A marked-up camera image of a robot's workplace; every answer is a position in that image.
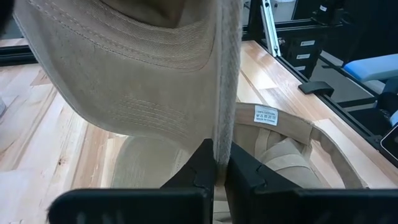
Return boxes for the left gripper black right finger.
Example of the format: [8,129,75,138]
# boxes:
[224,142,398,224]

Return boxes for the black boxes with white labels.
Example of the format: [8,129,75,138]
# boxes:
[275,17,328,79]

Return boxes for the silver aluminium bracket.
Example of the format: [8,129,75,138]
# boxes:
[260,0,283,58]

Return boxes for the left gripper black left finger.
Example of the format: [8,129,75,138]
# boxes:
[47,138,216,224]

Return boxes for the beige baseball cap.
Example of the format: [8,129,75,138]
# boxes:
[12,0,246,187]
[109,101,371,224]

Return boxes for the blue padded seat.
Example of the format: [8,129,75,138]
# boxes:
[343,52,398,84]

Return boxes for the black table clamp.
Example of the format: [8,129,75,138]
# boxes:
[297,80,336,96]

